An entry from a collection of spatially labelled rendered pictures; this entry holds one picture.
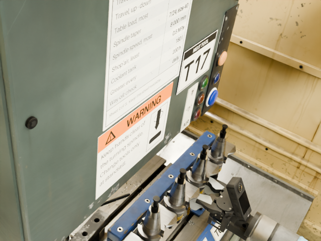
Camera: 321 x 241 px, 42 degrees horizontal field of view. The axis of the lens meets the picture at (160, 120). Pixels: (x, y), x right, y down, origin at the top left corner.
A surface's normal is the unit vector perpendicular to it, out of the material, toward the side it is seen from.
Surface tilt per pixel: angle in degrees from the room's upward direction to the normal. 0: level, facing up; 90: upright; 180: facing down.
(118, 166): 90
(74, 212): 90
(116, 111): 90
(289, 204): 24
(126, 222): 0
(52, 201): 90
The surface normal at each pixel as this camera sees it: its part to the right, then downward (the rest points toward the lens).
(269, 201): -0.11, -0.51
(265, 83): -0.55, 0.47
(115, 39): 0.82, 0.44
